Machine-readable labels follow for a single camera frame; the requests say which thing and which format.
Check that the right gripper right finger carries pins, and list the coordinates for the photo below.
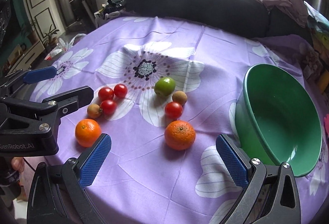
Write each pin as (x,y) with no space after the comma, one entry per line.
(281,204)

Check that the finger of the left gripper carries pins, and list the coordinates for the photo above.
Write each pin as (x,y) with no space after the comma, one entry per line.
(20,78)
(72,100)

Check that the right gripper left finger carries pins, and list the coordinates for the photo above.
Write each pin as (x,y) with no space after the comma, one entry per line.
(58,194)

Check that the brown longan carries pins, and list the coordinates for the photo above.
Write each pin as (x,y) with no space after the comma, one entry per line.
(94,111)
(179,97)

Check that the orange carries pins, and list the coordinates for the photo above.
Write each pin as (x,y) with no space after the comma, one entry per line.
(87,132)
(179,135)

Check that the cherry tomato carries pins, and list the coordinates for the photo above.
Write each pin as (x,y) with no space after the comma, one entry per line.
(108,107)
(120,91)
(106,93)
(173,110)

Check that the green fruit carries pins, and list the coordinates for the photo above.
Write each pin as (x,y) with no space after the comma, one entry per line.
(165,86)

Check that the left hand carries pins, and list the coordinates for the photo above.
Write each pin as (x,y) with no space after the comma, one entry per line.
(18,164)

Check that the white cabinet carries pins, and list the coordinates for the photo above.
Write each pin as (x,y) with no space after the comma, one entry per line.
(28,57)

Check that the potted plant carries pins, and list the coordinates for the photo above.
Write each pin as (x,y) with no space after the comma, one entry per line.
(50,36)

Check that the white plastic bag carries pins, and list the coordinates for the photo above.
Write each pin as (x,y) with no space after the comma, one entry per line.
(63,46)

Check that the green bowl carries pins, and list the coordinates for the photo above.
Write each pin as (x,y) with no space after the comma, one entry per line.
(277,121)

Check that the purple floral tablecloth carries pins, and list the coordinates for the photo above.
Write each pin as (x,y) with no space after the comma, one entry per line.
(142,180)

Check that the dark sofa back cushion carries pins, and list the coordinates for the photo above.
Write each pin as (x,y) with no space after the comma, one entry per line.
(246,18)

